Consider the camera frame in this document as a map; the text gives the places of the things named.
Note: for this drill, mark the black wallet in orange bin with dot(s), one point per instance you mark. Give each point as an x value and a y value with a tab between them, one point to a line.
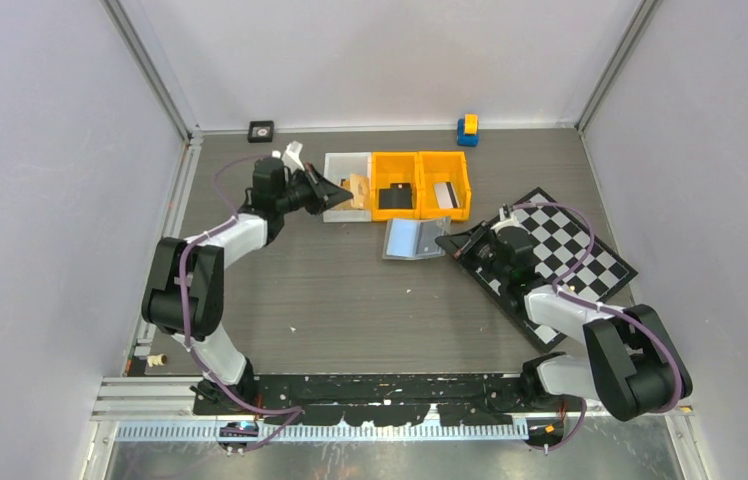
398	196

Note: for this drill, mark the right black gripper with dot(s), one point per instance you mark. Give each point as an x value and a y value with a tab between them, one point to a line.
457	243

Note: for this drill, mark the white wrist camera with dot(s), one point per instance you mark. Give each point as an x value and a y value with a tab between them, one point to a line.
506	219
290	156

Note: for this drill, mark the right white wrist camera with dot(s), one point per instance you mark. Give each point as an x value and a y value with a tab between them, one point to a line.
506	219

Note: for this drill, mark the middle orange plastic bin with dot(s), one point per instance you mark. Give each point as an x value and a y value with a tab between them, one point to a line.
395	167

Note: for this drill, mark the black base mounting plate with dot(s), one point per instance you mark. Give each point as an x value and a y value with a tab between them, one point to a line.
392	400

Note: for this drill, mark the right orange plastic bin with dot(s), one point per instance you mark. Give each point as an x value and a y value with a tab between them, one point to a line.
445	166

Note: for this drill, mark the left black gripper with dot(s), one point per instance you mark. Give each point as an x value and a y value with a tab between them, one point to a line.
325	194

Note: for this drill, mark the white plastic bin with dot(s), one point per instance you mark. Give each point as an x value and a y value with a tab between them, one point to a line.
340	166

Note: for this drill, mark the small cream spool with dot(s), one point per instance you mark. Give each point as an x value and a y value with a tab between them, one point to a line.
156	360

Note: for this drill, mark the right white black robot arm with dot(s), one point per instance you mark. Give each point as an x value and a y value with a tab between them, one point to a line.
631	365

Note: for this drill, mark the wooden cards in white bin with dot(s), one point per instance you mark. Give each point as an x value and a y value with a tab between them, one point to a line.
359	186

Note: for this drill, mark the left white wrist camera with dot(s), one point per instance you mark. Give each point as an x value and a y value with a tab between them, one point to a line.
290	156

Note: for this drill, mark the orange plastic bin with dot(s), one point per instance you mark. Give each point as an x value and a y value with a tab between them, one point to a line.
445	166
395	167

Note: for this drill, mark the black white checkerboard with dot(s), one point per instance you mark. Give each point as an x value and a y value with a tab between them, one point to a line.
563	238

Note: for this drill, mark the slotted metal rail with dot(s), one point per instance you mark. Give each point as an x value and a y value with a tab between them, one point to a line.
253	431

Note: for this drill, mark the white card black stripe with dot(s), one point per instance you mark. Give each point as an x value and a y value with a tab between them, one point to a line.
446	195

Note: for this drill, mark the small black square device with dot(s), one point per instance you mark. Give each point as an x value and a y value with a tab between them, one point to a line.
260	131

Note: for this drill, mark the blue yellow toy block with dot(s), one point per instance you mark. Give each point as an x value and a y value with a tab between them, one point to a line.
468	131

